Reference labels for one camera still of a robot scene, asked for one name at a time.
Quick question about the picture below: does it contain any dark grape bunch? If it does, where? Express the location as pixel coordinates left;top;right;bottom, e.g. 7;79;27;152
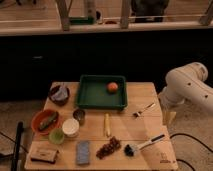
96;136;121;159

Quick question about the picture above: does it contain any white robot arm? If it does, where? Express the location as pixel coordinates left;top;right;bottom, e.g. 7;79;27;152
159;62;213;114

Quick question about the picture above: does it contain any green plastic tray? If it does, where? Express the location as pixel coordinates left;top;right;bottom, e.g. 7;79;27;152
75;75;128;110

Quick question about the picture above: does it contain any orange fruit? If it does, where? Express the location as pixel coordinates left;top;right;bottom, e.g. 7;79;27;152
107;82;118;93

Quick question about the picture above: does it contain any small metal cup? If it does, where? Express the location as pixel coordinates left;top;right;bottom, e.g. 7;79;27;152
73;109;85;125

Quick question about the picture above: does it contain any silver fork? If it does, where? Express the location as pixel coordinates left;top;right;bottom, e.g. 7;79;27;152
133;103;155;118

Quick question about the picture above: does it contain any dark bowl with cloth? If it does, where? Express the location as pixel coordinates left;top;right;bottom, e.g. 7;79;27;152
48;85;70;106

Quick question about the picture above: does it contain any white lidded cup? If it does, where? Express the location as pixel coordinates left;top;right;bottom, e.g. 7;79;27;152
62;118;79;137

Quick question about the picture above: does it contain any blue sponge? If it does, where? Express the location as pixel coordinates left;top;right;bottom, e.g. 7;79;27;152
76;141;90;165

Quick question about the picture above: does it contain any black dish brush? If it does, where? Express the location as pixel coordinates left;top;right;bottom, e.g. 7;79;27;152
124;134;165;157

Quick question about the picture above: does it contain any green cucumber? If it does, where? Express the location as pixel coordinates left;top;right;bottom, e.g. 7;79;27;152
38;112;58;131

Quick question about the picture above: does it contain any green small cup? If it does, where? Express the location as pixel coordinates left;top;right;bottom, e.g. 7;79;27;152
49;128;64;145

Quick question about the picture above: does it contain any orange bowl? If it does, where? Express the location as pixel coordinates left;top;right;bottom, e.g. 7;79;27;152
31;109;61;135

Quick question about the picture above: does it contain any brown wooden block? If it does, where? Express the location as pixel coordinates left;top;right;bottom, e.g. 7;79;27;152
30;147;59;164

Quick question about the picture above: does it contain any black floor cable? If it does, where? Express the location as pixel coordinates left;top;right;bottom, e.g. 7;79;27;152
169;132;213;171

